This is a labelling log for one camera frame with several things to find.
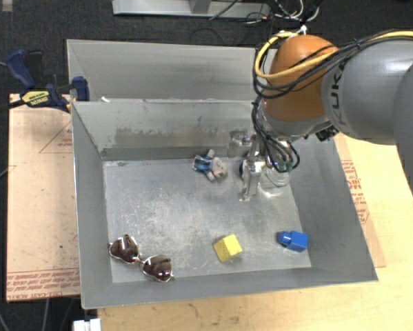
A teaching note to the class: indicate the brown cardboard board red print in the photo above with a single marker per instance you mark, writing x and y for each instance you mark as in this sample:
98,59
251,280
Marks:
40,202

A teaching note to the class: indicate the grey metal bin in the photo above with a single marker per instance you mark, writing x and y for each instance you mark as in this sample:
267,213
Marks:
178,205

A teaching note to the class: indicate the blue plastic block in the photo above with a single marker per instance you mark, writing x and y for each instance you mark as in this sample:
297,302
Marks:
294,240

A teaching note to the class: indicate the clear glass jar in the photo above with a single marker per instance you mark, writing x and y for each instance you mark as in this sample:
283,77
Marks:
278,182

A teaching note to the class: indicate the brown lens sunglasses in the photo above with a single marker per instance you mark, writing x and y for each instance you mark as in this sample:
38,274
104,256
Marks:
156,267

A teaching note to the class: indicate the blue and beige toy figure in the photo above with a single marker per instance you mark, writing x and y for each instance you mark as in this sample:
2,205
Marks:
211,165

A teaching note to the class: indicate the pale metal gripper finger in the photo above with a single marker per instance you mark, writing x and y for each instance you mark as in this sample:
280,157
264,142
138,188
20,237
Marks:
253,183
244,196

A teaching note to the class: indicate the yellow cube block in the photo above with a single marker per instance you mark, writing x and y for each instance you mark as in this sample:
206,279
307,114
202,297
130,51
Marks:
227,248

